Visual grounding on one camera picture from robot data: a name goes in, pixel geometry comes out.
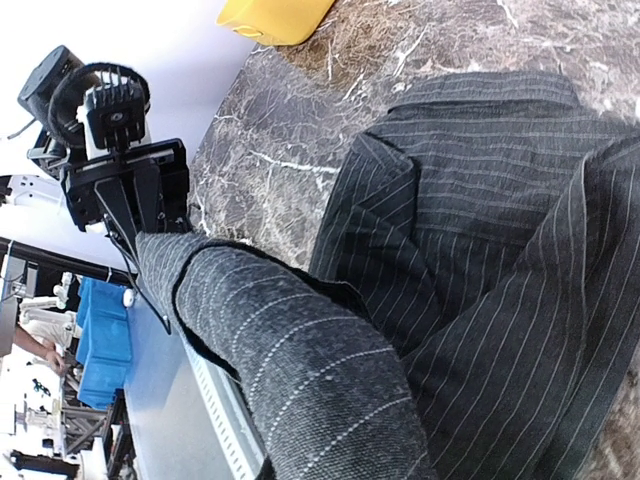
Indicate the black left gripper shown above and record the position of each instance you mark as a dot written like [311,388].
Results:
[144,189]

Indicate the black pinstriped long sleeve shirt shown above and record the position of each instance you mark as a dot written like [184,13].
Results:
[472,302]

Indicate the white slotted cable duct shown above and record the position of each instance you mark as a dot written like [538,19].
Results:
[228,416]

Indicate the background person forearm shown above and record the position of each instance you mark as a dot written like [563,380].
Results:
[28,343]

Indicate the yellow plastic basket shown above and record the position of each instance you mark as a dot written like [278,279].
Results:
[274,22]

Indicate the blue plastic storage bin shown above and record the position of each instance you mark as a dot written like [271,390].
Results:
[104,349]

